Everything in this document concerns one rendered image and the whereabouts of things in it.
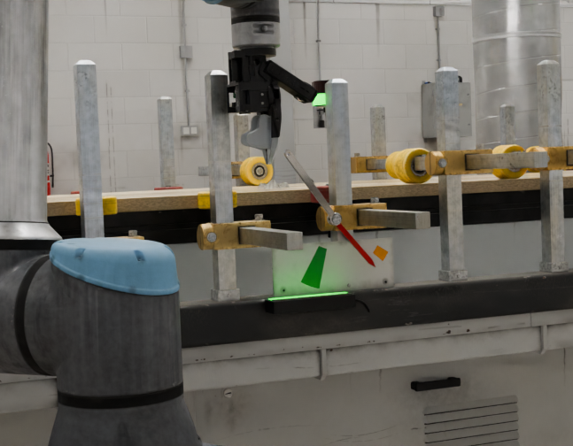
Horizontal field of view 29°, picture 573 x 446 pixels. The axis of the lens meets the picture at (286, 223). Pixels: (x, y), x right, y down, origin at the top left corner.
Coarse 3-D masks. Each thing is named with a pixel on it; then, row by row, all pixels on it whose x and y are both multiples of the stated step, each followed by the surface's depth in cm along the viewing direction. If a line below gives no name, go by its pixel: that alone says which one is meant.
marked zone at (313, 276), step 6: (318, 252) 217; (324, 252) 218; (318, 258) 217; (324, 258) 218; (312, 264) 217; (318, 264) 217; (306, 270) 217; (312, 270) 217; (318, 270) 218; (306, 276) 217; (312, 276) 217; (318, 276) 218; (306, 282) 217; (312, 282) 217; (318, 282) 218
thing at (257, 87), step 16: (256, 48) 202; (272, 48) 203; (240, 64) 204; (256, 64) 205; (240, 80) 204; (256, 80) 204; (272, 80) 205; (240, 96) 201; (256, 96) 203; (272, 96) 203; (240, 112) 206
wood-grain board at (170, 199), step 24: (120, 192) 290; (144, 192) 277; (168, 192) 265; (192, 192) 254; (240, 192) 235; (264, 192) 235; (288, 192) 237; (360, 192) 244; (384, 192) 246; (408, 192) 248; (432, 192) 250; (480, 192) 255; (48, 216) 219
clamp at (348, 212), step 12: (348, 204) 220; (360, 204) 220; (372, 204) 221; (384, 204) 222; (324, 216) 218; (348, 216) 219; (324, 228) 219; (336, 228) 219; (348, 228) 220; (360, 228) 221; (372, 228) 222
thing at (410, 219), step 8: (360, 216) 219; (368, 216) 216; (376, 216) 212; (384, 216) 209; (392, 216) 206; (400, 216) 203; (408, 216) 200; (416, 216) 198; (424, 216) 199; (360, 224) 219; (368, 224) 216; (376, 224) 213; (384, 224) 209; (392, 224) 206; (400, 224) 203; (408, 224) 200; (416, 224) 198; (424, 224) 199
